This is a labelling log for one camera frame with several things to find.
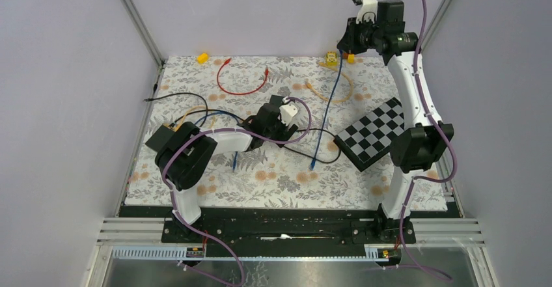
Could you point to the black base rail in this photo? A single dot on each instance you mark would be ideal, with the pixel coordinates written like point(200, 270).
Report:
point(276, 233)

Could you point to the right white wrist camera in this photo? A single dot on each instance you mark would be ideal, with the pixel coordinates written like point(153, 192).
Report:
point(367, 12)

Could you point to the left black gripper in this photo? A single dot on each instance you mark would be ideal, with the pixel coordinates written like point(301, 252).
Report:
point(281, 136)

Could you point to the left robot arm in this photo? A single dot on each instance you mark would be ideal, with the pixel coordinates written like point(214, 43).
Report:
point(183, 155)

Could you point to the yellow toy brick with face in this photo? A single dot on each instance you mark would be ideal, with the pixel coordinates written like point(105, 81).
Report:
point(331, 58)

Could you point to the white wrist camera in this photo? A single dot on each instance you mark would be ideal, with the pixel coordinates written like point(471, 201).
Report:
point(287, 113)
point(367, 12)

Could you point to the floral patterned table mat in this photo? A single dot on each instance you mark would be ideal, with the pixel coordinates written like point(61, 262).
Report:
point(311, 173)

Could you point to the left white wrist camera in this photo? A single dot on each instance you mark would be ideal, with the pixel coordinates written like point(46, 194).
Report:
point(287, 113)

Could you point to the black white checkerboard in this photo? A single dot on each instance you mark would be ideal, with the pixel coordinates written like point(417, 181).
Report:
point(368, 139)

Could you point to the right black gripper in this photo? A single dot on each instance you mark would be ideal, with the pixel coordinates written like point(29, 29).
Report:
point(348, 43)

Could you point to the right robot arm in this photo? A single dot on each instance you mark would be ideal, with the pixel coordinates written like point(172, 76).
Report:
point(425, 135)

